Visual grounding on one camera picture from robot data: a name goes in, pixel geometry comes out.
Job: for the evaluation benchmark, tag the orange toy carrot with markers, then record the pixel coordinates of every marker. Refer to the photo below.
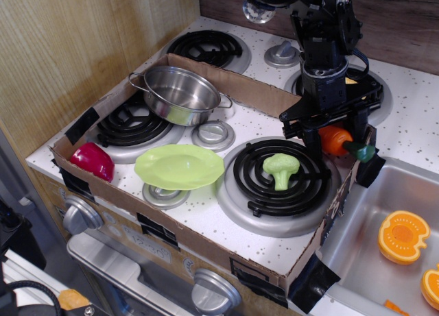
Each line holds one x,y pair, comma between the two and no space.
338,142

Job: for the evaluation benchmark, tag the stainless steel sink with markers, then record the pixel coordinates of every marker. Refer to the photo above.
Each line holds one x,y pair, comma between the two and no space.
367,278

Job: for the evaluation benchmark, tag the silver front stove knob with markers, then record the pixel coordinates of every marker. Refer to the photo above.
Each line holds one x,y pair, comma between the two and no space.
162,198

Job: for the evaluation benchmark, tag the silver stove knob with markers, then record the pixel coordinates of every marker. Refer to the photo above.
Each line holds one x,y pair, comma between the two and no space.
162,198
282,56
214,135

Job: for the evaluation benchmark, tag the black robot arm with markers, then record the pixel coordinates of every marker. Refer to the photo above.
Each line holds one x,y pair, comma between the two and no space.
327,32

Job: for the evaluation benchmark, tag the small orange piece in sink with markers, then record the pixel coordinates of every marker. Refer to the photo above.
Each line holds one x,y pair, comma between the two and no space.
393,307

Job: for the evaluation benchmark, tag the large orange fruit half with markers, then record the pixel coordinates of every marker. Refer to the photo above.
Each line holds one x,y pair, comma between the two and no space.
401,237

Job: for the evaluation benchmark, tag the hanging metal strainer ladle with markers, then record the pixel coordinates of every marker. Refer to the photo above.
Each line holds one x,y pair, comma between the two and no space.
258,14

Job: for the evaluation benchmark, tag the brown cardboard fence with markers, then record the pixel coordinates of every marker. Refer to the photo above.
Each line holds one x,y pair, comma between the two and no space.
198,234

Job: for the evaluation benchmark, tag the yellow toy corn cob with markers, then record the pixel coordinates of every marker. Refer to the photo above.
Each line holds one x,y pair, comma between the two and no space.
350,81

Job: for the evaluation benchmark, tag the silver oven door handle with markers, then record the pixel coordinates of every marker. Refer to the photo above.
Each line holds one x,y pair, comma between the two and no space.
133,285

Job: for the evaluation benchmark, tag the green toy broccoli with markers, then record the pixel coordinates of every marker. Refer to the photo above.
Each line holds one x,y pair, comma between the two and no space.
281,167

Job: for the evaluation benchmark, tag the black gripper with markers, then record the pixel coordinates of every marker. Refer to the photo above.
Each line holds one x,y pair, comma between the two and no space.
326,99

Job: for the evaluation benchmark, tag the stainless steel pot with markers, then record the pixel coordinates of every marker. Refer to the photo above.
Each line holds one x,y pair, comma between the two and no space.
179,96

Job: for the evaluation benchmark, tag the right silver oven knob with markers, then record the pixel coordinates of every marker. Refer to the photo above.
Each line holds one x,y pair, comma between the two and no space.
212,294

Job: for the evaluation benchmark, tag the front right black burner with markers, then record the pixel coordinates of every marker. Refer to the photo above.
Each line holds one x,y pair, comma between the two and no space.
246,192

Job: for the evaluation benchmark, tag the light green plastic plate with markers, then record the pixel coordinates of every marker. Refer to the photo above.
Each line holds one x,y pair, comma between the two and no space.
179,167

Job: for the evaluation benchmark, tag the orange object bottom left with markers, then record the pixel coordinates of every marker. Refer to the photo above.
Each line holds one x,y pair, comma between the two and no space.
70,299

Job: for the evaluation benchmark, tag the left silver oven knob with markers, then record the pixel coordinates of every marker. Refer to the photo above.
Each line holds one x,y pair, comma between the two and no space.
80,216

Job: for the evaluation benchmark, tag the back right black burner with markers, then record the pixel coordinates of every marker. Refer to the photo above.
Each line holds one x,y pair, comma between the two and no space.
376,116

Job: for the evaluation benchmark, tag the small orange fruit half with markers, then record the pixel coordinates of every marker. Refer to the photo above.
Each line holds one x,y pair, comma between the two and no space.
429,287

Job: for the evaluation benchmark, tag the silver middle stove knob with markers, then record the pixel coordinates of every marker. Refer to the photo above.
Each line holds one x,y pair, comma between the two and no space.
214,135

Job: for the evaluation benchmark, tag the silver back stove knob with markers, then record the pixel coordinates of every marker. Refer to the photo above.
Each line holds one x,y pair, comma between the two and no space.
282,56

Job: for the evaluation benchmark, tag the red toy bell pepper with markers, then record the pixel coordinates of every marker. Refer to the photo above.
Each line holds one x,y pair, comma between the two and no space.
90,157

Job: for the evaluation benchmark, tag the silver oven knob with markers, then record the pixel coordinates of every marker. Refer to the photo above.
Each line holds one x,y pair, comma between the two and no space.
212,294
80,216

